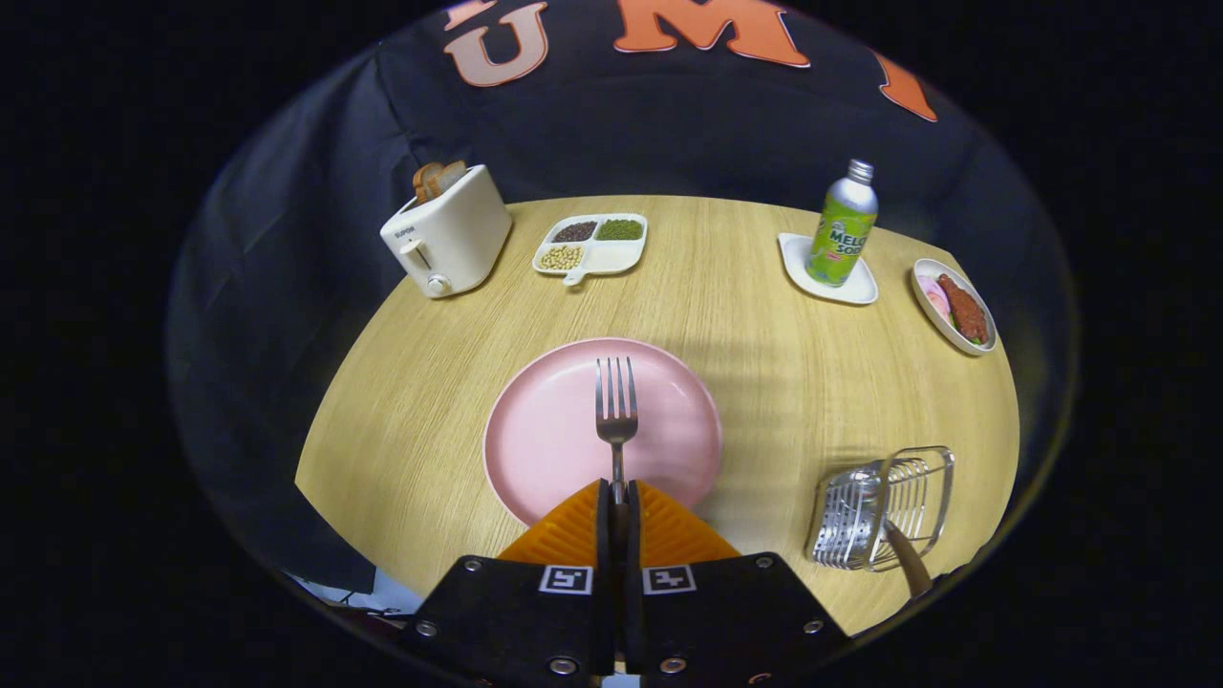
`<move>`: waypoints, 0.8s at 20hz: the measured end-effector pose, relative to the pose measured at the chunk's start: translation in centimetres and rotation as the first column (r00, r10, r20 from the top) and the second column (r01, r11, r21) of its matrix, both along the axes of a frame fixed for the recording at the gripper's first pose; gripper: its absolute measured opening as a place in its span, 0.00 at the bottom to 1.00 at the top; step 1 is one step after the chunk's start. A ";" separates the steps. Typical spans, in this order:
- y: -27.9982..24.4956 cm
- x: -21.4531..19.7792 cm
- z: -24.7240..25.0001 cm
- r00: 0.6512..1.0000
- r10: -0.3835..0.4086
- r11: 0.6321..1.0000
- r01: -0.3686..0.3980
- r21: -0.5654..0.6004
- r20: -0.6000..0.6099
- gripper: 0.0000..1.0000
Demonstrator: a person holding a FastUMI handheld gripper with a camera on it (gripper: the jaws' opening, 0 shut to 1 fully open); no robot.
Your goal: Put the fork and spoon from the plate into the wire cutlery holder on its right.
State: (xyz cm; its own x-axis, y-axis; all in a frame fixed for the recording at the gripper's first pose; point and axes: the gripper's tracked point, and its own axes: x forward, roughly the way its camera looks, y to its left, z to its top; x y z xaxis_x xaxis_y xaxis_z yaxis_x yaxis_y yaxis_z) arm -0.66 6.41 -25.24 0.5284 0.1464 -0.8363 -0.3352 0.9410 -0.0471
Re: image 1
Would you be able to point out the green soda bottle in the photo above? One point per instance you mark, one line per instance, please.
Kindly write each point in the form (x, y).
(841, 239)

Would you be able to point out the white toaster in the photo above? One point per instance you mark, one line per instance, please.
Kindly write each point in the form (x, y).
(459, 239)

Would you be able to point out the pile of yellow soybeans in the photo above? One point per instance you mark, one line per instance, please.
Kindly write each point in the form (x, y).
(561, 257)

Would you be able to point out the white square coaster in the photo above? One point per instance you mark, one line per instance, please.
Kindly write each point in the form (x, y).
(796, 256)

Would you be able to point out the pile of green beans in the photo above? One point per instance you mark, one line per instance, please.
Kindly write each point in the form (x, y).
(620, 229)

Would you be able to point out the white divided tray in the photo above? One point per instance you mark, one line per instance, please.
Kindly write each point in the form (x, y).
(616, 256)

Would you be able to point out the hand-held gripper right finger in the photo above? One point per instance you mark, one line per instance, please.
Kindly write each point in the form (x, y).
(726, 612)

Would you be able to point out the pile of dark brown beans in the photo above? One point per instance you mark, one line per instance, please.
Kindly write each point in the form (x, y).
(574, 231)

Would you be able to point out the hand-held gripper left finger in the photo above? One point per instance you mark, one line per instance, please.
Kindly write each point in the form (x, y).
(516, 612)

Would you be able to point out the red-brown meat piece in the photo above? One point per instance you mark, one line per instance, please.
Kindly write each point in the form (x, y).
(963, 311)

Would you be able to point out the white oval plate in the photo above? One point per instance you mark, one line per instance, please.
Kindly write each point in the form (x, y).
(955, 343)

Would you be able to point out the brown toast slice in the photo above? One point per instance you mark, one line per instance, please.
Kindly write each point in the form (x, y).
(422, 182)
(451, 177)

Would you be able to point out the pink ham slices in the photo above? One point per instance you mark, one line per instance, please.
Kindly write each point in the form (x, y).
(934, 296)

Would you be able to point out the pink round plate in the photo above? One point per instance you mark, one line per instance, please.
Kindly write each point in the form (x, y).
(545, 440)

